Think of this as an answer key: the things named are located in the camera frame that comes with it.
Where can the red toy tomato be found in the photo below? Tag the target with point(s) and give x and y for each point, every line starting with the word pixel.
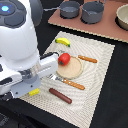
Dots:
pixel 64 59

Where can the grey pot with handle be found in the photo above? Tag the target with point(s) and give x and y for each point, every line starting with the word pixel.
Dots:
pixel 69 9

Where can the round wooden plate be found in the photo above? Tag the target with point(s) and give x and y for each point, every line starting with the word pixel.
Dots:
pixel 72 70

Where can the brown toy sausage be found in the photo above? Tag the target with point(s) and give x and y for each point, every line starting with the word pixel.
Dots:
pixel 60 95

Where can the beige bowl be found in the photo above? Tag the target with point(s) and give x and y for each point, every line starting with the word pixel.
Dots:
pixel 122 15

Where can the fork with wooden handle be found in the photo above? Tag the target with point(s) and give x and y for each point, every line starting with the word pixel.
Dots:
pixel 68 82

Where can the grey saucepan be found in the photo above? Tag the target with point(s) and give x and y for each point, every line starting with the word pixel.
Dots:
pixel 92 12

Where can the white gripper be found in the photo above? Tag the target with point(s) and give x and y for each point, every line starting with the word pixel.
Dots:
pixel 14 84

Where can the woven beige placemat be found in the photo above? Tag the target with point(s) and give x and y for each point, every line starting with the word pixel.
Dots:
pixel 81 110

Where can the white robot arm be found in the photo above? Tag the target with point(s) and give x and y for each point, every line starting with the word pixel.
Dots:
pixel 21 67

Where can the yellow toy banana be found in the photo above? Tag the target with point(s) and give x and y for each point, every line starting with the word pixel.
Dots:
pixel 64 41

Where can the knife with wooden handle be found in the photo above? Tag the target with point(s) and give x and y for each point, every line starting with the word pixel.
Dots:
pixel 80 56

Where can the yellow toy cheese block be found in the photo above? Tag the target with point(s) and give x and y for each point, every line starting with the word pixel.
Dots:
pixel 34 92

